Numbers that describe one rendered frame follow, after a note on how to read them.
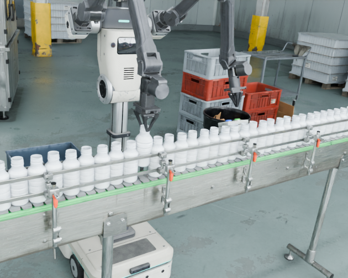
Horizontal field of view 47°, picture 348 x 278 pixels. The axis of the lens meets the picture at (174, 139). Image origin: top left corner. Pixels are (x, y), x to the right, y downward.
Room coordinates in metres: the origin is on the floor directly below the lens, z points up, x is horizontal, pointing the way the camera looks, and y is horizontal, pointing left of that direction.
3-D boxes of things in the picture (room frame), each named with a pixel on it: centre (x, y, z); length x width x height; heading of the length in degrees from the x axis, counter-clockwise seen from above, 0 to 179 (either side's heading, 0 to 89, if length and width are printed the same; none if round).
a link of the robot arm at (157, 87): (1.40, 0.09, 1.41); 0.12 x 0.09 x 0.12; 36
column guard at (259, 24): (11.65, -2.07, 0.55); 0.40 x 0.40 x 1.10; 36
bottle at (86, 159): (1.30, 0.31, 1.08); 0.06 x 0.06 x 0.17
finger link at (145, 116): (1.43, 0.11, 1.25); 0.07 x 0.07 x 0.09; 36
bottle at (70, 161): (1.26, 0.35, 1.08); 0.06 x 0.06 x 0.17
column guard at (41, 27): (8.68, 3.06, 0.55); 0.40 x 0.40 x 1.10; 36
